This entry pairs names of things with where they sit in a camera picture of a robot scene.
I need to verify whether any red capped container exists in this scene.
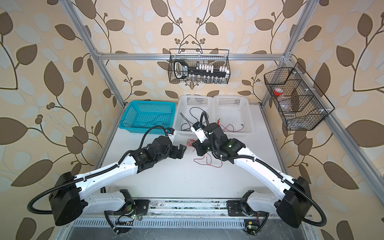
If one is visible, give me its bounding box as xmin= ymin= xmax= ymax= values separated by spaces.
xmin=273 ymin=87 xmax=284 ymax=97

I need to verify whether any blue cable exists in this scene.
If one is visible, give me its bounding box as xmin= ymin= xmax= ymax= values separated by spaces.
xmin=122 ymin=112 xmax=173 ymax=129

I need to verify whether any black wire basket wall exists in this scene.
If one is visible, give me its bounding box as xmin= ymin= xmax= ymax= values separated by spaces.
xmin=264 ymin=63 xmax=335 ymax=131
xmin=168 ymin=48 xmax=231 ymax=85

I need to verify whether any black tool with vials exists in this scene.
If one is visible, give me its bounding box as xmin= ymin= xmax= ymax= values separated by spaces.
xmin=173 ymin=60 xmax=231 ymax=80

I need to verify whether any white plastic basket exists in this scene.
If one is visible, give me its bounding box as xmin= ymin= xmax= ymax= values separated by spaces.
xmin=214 ymin=96 xmax=254 ymax=135
xmin=173 ymin=95 xmax=215 ymax=136

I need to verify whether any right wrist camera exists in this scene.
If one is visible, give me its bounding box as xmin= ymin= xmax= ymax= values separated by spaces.
xmin=191 ymin=122 xmax=208 ymax=143

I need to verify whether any black wire basket back wall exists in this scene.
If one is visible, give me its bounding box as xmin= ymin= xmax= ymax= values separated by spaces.
xmin=168 ymin=48 xmax=231 ymax=85

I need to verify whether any white plastic basket right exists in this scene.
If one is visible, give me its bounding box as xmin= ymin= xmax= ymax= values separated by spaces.
xmin=214 ymin=96 xmax=254 ymax=135

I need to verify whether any black wire basket right wall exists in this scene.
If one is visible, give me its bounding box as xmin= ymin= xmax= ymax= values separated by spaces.
xmin=264 ymin=63 xmax=335 ymax=131

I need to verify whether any white plastic basket left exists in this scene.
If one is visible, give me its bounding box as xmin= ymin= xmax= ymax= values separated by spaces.
xmin=173 ymin=95 xmax=215 ymax=136

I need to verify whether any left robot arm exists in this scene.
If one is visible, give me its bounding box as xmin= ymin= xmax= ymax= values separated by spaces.
xmin=27 ymin=126 xmax=187 ymax=226

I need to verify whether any teal plastic basket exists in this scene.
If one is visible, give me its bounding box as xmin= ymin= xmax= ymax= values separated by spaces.
xmin=119 ymin=101 xmax=177 ymax=134

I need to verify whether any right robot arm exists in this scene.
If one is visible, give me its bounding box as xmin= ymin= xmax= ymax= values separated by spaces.
xmin=191 ymin=112 xmax=327 ymax=228

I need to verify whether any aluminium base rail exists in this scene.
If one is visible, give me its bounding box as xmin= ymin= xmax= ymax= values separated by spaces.
xmin=64 ymin=197 xmax=313 ymax=220

